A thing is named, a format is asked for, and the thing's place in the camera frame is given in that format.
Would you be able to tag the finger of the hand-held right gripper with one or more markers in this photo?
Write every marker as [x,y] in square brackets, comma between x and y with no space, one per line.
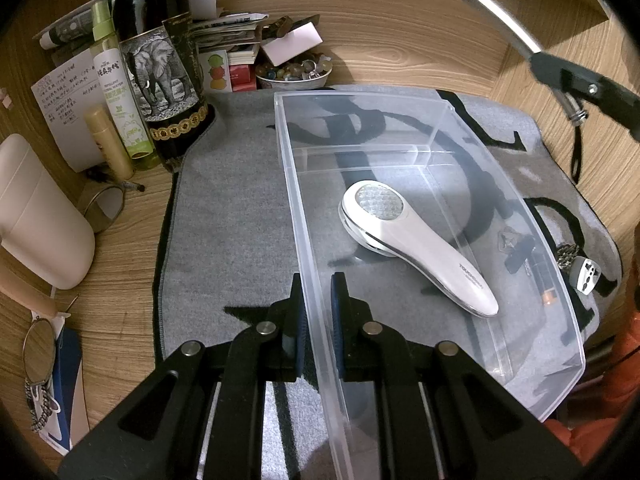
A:
[607,97]

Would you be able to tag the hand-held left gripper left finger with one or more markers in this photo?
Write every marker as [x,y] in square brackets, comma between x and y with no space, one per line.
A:
[300,322]

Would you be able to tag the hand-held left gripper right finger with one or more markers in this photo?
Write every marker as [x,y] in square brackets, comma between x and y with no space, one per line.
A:
[340,322]

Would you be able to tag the clear plastic container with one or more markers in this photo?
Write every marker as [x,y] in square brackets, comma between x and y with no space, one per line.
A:
[500,345]

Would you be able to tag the white travel adapter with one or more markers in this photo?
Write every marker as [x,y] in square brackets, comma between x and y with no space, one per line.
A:
[586,274]

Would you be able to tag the white handheld lint remover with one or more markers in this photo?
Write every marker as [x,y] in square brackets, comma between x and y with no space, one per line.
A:
[425,255]

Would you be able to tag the grey mat with black pattern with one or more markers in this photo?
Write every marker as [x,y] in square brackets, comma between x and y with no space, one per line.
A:
[225,210]

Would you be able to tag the metal watch band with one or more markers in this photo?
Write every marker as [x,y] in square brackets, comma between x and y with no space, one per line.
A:
[567,255]

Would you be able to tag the blue booklet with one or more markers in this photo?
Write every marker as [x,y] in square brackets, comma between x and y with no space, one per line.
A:
[70,360]

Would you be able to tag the white bowl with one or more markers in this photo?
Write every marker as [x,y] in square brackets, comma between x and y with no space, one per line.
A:
[295,85]

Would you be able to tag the bowl of small items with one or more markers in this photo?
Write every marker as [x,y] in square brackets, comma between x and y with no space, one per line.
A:
[287,70]

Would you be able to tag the small red box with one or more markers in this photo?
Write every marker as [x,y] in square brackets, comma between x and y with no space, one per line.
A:
[242,76]

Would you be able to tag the round metal-rimmed mirror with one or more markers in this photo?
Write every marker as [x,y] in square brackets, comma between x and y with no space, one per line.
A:
[39,352]

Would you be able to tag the person's orange clothing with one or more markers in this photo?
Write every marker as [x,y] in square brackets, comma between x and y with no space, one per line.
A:
[620,360]

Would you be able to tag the yellow cylindrical tube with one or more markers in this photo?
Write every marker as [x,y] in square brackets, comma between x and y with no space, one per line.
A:
[107,142]

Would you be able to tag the fruit sticker card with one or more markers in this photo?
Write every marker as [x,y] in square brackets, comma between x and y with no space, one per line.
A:
[215,72]

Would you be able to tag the dark wine bottle elephant label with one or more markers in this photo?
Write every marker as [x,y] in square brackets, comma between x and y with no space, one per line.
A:
[160,85]

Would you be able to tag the beige wooden stick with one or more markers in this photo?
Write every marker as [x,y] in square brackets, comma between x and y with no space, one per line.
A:
[25,292]

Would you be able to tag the green spray bottle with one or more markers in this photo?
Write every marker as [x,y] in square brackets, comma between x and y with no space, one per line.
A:
[120,110]

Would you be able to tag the cream rounded plastic case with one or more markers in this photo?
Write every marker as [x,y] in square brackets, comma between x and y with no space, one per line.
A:
[40,220]

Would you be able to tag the white blank card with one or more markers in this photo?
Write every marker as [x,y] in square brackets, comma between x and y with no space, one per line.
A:
[292,42]

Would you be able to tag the pile of printed leaflets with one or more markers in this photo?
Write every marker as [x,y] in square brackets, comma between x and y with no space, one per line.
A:
[225,30]

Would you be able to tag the handwritten paper note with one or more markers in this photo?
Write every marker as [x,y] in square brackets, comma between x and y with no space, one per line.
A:
[60,110]

